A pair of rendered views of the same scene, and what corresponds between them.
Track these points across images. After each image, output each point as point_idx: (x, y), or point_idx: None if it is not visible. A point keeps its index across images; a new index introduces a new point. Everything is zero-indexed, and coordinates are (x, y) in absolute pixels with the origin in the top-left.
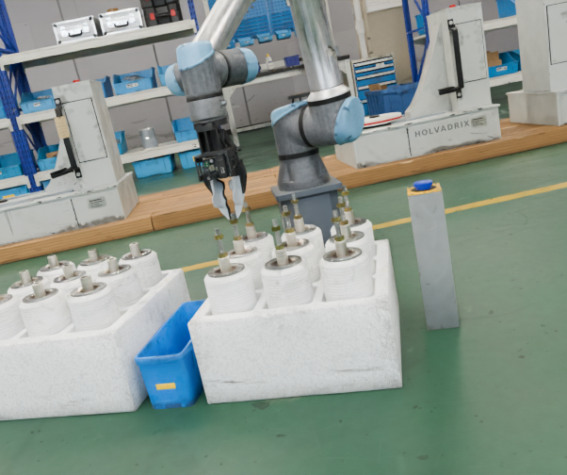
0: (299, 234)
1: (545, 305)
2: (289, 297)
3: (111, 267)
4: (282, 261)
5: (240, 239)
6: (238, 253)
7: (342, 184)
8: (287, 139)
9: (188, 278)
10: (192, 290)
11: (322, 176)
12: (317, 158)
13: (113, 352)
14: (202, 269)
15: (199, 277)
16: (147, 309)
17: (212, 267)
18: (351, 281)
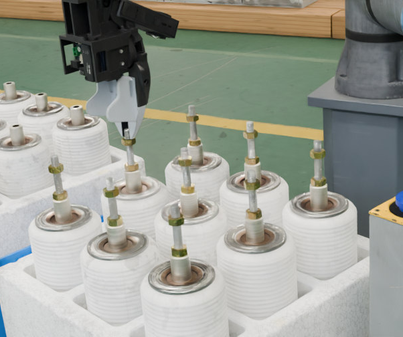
0: (236, 191)
1: None
2: (97, 302)
3: (12, 137)
4: (110, 243)
5: (133, 171)
6: (127, 190)
7: None
8: (353, 5)
9: (257, 148)
10: (233, 173)
11: (398, 85)
12: (402, 51)
13: None
14: (290, 138)
15: (268, 153)
16: (29, 211)
17: (304, 141)
18: (161, 328)
